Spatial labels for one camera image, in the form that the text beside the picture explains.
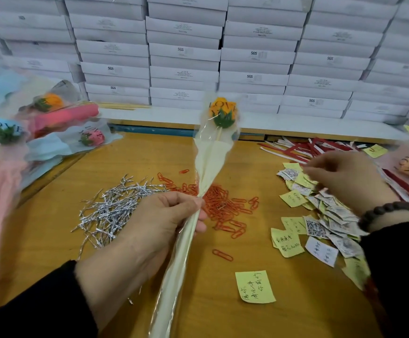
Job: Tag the person's right hand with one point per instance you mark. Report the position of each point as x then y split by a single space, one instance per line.
349 179

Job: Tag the person's left hand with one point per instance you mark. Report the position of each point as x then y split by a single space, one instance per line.
145 235

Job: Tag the pile of red ribbons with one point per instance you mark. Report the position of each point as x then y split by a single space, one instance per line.
296 148

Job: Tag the pile of yellow white tags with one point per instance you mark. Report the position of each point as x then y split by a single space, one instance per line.
310 232

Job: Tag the orange rose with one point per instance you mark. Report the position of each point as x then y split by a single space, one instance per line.
211 155

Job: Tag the pile of flowers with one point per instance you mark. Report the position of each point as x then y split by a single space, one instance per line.
0 200

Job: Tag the person's right forearm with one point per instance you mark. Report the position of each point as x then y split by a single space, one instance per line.
401 278

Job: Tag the person's left forearm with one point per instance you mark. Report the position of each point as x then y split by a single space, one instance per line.
39 309

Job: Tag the pile of silver twist ties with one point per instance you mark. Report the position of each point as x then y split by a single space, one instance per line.
113 207

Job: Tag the long white board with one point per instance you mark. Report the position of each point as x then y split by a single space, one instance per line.
303 125

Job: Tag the pile of orange paper clips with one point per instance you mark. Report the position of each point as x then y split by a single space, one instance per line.
222 204

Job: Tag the wooden sticks bundle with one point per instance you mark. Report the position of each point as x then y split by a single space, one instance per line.
123 105

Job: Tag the wall of stacked white boxes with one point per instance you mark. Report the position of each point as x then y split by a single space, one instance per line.
190 49

